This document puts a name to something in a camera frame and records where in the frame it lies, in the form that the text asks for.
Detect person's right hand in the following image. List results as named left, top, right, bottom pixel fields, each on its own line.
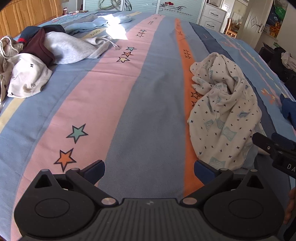
left=283, top=187, right=295, bottom=225

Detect maroon garment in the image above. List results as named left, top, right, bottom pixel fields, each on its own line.
left=18, top=26, right=55, bottom=67

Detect white star-patterned baby garment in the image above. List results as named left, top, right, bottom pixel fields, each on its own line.
left=188, top=52, right=264, bottom=171

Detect navy garment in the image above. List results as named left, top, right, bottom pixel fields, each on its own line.
left=17, top=24, right=66, bottom=44

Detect dark blue garment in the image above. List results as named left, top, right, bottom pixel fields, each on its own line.
left=280, top=94, right=296, bottom=129

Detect wooden headboard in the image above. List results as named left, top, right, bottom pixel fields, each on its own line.
left=0, top=0, right=63, bottom=37

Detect wooden chair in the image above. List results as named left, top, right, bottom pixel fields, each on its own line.
left=224, top=18, right=238, bottom=38

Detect sliding-door wardrobe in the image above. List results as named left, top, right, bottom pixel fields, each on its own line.
left=83, top=0, right=205, bottom=23

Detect grey sweatshirt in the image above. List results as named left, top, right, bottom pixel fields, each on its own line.
left=44, top=32, right=120, bottom=65

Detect white drawer cabinet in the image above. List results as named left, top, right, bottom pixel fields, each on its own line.
left=199, top=3, right=227, bottom=32

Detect striped star bedsheet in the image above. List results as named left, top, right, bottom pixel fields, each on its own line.
left=1, top=13, right=295, bottom=240

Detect white room door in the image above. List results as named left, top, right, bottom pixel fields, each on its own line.
left=236, top=0, right=273, bottom=49

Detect beige knit garment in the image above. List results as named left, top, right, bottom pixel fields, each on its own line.
left=1, top=36, right=23, bottom=103

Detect light blue folded garment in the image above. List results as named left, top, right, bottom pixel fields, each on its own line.
left=64, top=14, right=132, bottom=36

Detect white patterned cloth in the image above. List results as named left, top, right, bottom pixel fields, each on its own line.
left=8, top=53, right=52, bottom=98

